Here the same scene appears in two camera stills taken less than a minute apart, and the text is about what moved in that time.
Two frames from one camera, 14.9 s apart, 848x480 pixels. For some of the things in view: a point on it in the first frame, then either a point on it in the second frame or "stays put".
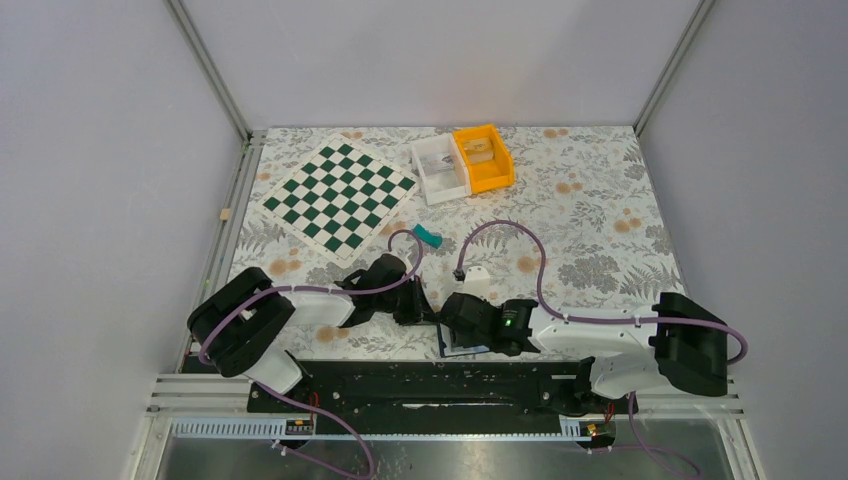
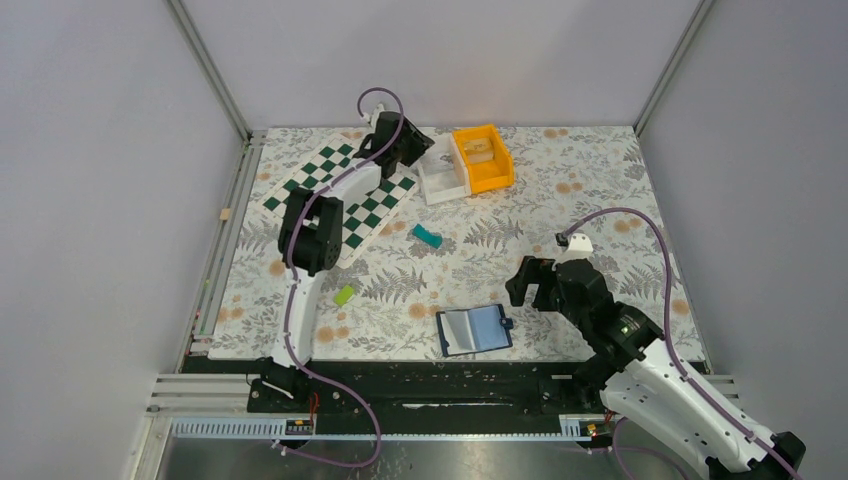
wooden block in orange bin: [479, 150] stays put
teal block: [432, 238] stays put
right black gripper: [461, 339] → [532, 270]
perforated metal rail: [274, 430] stays put
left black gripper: [419, 305] → [419, 143]
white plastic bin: [441, 170] stays put
